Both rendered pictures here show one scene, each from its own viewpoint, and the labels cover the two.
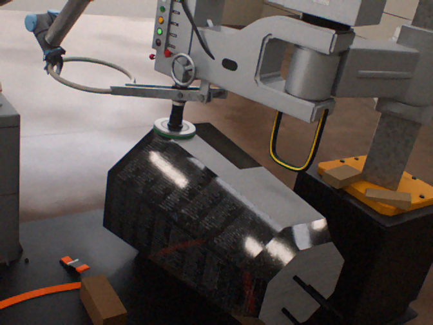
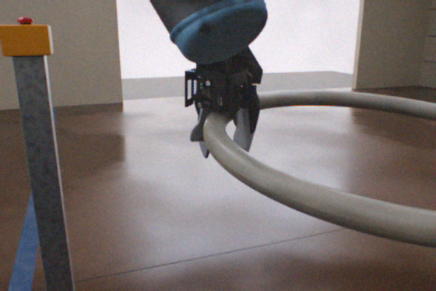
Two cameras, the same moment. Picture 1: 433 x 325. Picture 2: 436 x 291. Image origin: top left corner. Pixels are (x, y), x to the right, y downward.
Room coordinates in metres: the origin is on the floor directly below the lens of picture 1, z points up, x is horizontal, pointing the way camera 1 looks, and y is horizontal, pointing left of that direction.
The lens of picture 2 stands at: (2.19, 0.83, 1.06)
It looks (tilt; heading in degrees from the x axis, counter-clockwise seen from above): 17 degrees down; 20
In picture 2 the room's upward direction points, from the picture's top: straight up
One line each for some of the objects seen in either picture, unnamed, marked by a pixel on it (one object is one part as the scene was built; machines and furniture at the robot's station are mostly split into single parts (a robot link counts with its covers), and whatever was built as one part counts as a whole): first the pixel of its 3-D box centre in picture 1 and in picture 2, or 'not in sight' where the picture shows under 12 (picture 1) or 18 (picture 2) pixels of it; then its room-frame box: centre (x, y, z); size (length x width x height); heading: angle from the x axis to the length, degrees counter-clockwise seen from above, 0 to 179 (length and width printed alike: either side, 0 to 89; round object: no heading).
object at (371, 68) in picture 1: (389, 68); not in sight; (2.29, -0.68, 1.36); 0.74 x 0.34 x 0.25; 124
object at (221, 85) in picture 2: (53, 51); (220, 67); (2.73, 1.02, 1.01); 0.09 x 0.08 x 0.12; 177
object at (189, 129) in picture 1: (174, 126); not in sight; (2.39, 0.25, 0.84); 0.21 x 0.21 x 0.01
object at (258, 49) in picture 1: (254, 61); not in sight; (2.17, -0.08, 1.30); 0.74 x 0.23 x 0.49; 57
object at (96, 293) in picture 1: (102, 304); not in sight; (1.87, 0.41, 0.07); 0.30 x 0.12 x 0.12; 37
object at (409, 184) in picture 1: (379, 181); not in sight; (2.40, -0.85, 0.76); 0.49 x 0.49 x 0.05; 39
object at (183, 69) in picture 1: (187, 69); not in sight; (2.23, 0.21, 1.20); 0.15 x 0.10 x 0.15; 57
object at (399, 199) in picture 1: (388, 195); not in sight; (2.16, -0.83, 0.80); 0.20 x 0.10 x 0.05; 77
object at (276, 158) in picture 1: (294, 135); not in sight; (2.03, -0.31, 1.05); 0.23 x 0.03 x 0.32; 57
